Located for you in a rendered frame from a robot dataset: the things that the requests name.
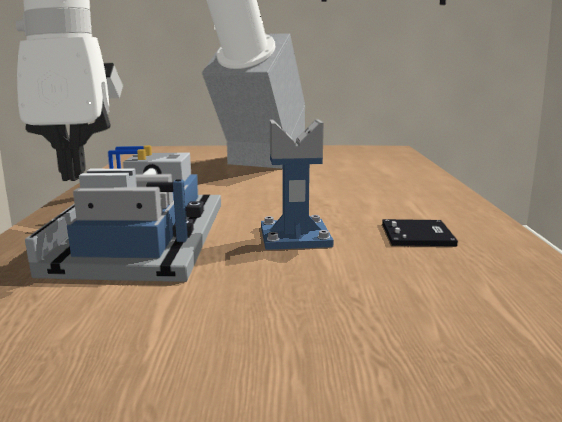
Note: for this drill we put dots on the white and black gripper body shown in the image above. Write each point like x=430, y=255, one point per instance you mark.
x=52, y=83

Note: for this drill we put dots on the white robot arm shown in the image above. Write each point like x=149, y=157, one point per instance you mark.
x=237, y=22

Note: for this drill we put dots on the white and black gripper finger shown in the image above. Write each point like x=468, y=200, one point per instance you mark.
x=77, y=138
x=60, y=142

